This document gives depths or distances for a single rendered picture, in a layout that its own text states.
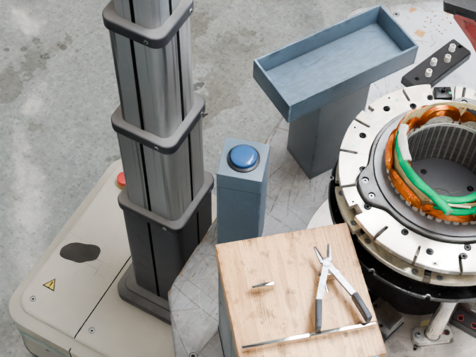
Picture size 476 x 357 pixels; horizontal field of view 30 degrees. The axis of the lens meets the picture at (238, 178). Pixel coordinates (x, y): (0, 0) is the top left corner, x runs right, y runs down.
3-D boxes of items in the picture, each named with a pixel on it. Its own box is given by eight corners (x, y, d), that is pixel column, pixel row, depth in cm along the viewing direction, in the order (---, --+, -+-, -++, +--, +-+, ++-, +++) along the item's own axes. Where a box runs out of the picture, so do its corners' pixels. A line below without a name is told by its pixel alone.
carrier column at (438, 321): (441, 341, 144) (471, 284, 127) (426, 344, 144) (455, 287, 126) (435, 327, 145) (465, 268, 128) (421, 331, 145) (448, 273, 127)
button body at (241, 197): (263, 226, 158) (270, 144, 136) (256, 261, 154) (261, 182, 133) (225, 219, 158) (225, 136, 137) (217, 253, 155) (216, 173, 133)
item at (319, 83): (358, 107, 172) (380, 3, 148) (391, 146, 167) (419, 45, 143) (248, 159, 165) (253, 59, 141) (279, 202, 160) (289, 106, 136)
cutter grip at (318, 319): (320, 331, 115) (321, 326, 113) (314, 331, 115) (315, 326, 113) (321, 303, 117) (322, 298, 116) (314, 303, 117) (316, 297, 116)
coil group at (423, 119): (458, 125, 130) (465, 108, 127) (419, 134, 129) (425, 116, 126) (454, 116, 131) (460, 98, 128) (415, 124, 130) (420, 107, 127)
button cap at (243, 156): (258, 149, 136) (259, 146, 135) (253, 171, 133) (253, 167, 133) (233, 145, 136) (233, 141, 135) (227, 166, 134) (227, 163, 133)
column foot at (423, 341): (409, 329, 145) (410, 327, 144) (448, 325, 146) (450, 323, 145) (413, 346, 143) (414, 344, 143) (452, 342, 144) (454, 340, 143)
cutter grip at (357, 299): (371, 321, 116) (372, 316, 114) (365, 323, 116) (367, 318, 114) (355, 295, 118) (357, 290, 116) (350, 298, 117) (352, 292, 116)
